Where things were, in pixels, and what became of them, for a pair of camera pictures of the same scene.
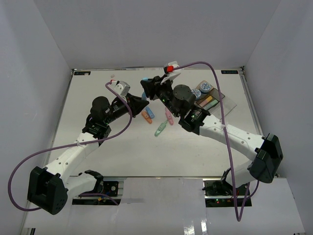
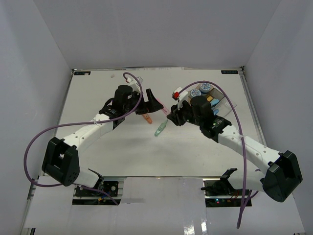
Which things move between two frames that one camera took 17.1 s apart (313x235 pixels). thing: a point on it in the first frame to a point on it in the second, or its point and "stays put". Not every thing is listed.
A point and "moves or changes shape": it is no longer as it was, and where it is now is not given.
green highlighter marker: [160, 128] stays put
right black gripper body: [163, 91] to [185, 114]
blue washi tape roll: [205, 87] stays put
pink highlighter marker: [169, 117] moves or changes shape
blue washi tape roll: [197, 93] stays put
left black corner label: [82, 73] stays put
